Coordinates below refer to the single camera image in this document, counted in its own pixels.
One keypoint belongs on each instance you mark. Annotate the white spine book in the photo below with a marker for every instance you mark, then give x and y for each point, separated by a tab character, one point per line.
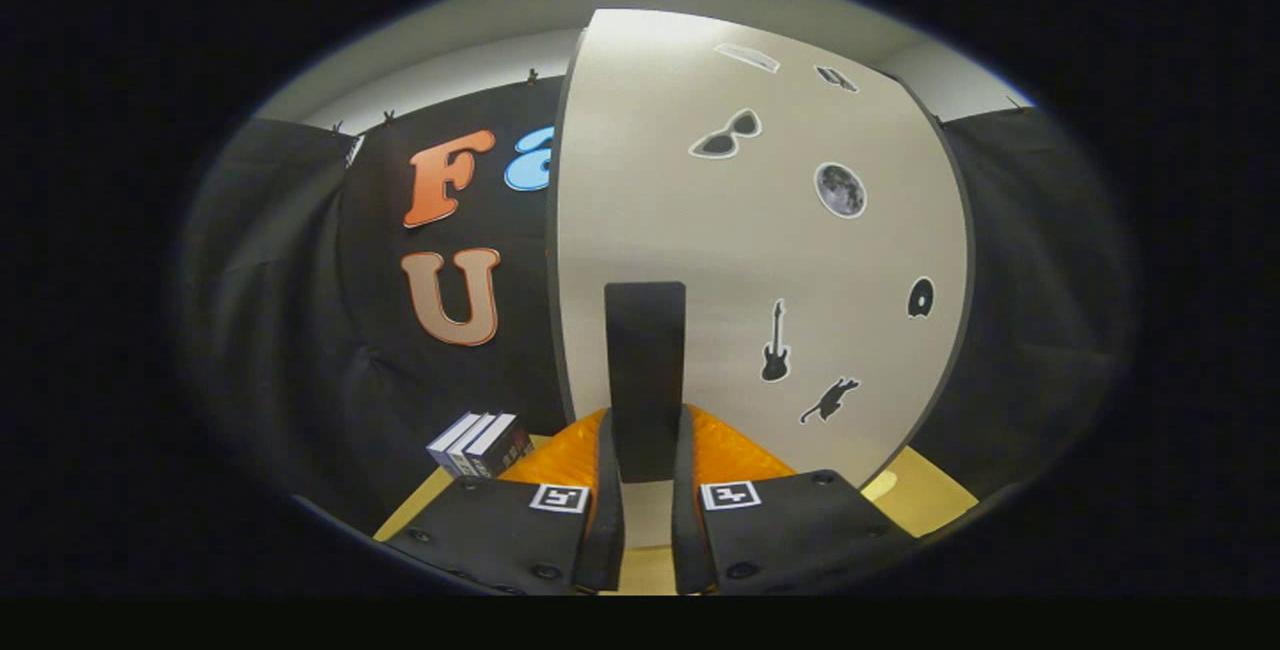
470	435

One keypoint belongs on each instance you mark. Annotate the dark navy cover book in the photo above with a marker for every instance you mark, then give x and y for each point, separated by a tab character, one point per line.
505	450

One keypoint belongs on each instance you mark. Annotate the row of black cloth clips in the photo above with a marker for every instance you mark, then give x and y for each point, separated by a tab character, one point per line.
388	117

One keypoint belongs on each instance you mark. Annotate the beige cabinet door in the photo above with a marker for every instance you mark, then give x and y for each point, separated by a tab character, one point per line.
720	250

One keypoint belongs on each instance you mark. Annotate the dark grey cabinet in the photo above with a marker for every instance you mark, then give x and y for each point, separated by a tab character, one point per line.
971	270

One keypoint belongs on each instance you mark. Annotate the black backdrop cloth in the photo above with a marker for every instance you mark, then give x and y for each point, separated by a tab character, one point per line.
300	330

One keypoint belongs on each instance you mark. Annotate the light blue spine book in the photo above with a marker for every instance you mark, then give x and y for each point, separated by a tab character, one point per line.
450	433

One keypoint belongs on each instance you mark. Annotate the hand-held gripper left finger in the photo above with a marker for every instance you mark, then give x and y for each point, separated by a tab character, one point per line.
490	540

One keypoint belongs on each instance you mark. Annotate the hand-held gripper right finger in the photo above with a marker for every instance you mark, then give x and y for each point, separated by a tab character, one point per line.
800	530

